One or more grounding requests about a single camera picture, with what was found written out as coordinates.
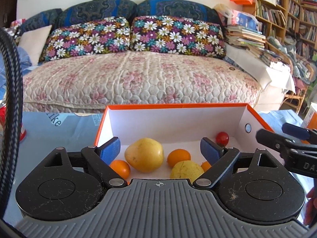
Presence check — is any right daisy cushion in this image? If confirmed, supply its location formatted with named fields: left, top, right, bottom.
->
left=130, top=16, right=226, bottom=59

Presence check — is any left daisy cushion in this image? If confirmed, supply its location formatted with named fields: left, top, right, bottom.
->
left=39, top=16, right=130, bottom=62

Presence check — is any stack of books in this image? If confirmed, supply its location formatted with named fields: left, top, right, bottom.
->
left=224, top=8, right=266, bottom=58

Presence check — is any left dark blue cushion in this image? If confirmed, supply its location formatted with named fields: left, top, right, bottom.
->
left=54, top=0, right=137, bottom=29

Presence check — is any black braided cable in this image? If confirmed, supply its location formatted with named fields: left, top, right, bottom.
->
left=0, top=27, right=24, bottom=219

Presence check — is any yellow pear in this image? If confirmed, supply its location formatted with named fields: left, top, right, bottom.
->
left=170, top=160, right=204, bottom=183
left=124, top=138, right=164, bottom=173

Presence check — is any wooden bookshelf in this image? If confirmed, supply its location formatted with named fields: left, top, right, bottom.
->
left=250, top=0, right=316, bottom=61

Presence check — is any large orange front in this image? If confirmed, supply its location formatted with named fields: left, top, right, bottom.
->
left=167, top=149, right=191, bottom=168

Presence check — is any light blue tablecloth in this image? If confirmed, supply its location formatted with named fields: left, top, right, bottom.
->
left=4, top=110, right=303, bottom=226

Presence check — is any dark blue cushion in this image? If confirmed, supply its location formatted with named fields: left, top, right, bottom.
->
left=54, top=0, right=137, bottom=29
left=136, top=0, right=222, bottom=26

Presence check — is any daisy cushion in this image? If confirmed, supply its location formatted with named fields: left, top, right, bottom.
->
left=39, top=16, right=130, bottom=62
left=130, top=16, right=226, bottom=59

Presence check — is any white pillow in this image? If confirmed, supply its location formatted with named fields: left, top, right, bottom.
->
left=18, top=25, right=52, bottom=66

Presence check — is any right dark blue cushion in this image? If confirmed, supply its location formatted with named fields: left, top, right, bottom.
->
left=136, top=0, right=222, bottom=26

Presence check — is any floral quilted sofa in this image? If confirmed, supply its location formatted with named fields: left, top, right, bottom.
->
left=23, top=51, right=262, bottom=113

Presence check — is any orange white small box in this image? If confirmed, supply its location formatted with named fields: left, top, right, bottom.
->
left=301, top=103, right=317, bottom=130

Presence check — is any red soda can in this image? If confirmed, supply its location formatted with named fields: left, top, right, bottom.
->
left=0, top=101, right=26, bottom=141

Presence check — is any orange cardboard box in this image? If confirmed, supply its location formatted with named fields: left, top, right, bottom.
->
left=93, top=103, right=285, bottom=182

